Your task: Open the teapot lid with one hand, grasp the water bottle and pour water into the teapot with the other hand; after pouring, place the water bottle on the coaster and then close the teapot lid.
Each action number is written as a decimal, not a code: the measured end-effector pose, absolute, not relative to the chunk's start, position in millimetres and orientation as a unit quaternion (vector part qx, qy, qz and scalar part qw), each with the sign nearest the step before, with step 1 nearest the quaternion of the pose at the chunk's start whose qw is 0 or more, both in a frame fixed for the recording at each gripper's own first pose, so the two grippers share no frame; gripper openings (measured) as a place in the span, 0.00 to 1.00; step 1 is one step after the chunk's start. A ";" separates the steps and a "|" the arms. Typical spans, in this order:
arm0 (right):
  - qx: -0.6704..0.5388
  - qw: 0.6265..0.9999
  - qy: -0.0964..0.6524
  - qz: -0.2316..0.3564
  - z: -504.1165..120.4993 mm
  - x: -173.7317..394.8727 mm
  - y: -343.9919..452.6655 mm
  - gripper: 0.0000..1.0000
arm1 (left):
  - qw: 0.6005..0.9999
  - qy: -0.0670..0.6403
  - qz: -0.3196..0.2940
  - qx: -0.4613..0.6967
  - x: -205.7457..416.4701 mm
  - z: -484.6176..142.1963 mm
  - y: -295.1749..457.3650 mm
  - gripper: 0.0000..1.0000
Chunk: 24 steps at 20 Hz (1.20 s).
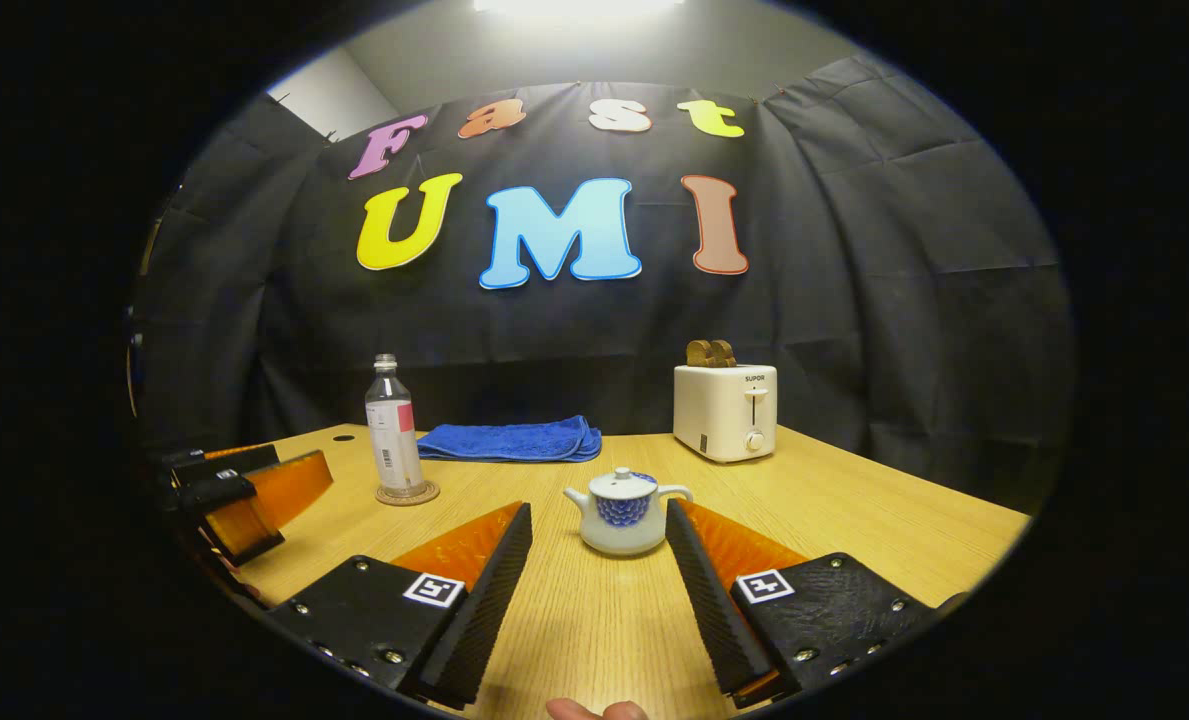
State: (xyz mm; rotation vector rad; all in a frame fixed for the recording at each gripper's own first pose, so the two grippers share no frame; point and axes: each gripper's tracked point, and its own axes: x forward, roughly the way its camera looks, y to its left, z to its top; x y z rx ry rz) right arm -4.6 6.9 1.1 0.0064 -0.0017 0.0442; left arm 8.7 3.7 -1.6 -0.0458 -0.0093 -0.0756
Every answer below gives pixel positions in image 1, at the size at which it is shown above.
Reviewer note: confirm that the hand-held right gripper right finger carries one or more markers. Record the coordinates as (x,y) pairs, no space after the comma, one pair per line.
(709,600)

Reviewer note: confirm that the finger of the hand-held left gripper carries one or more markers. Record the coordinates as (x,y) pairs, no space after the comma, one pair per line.
(219,495)
(219,463)

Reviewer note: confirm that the white toaster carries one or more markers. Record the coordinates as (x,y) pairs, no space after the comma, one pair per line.
(719,415)

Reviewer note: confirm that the brown bread slice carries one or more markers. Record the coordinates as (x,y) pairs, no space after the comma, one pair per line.
(724,354)
(698,354)

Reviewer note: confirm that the clear plastic water bottle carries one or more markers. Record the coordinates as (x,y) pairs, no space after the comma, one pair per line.
(394,450)

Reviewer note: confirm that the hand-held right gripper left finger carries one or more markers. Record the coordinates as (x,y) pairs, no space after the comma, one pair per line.
(489,600)

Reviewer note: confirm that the round clear coaster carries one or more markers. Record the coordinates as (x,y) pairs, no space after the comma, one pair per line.
(431,493)

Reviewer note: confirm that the black backdrop cloth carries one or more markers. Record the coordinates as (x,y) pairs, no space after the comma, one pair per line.
(854,300)

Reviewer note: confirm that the ceiling light panel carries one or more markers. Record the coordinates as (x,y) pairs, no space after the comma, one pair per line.
(579,6)

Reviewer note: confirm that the blue folded towel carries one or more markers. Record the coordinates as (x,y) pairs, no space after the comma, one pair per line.
(509,440)

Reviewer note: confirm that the white blue-patterned teacup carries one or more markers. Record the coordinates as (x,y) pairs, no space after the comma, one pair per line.
(624,530)

